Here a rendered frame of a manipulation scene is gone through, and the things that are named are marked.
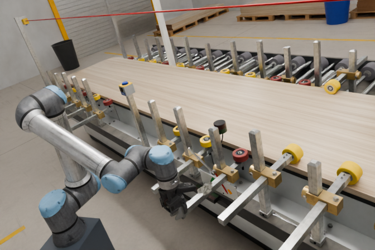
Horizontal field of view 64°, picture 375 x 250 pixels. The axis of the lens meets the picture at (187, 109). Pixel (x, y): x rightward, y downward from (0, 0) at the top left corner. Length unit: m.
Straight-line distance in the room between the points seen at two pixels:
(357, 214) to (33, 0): 8.64
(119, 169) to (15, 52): 7.94
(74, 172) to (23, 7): 7.56
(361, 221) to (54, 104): 1.47
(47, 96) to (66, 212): 0.65
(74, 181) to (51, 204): 0.16
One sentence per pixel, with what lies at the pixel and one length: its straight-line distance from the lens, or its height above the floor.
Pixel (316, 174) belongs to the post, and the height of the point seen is 1.07.
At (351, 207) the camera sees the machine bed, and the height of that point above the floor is 0.75.
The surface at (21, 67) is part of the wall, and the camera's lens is 9.04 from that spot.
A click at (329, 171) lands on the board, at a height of 0.90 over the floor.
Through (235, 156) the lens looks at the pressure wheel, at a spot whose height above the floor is 0.91.
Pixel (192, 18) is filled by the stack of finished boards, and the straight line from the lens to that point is 9.54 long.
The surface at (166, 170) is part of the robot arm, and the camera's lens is 1.20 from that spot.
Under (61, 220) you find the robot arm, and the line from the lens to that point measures 1.83.
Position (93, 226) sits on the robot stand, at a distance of 1.94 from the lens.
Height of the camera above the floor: 1.83
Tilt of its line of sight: 26 degrees down
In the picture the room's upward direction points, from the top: 14 degrees counter-clockwise
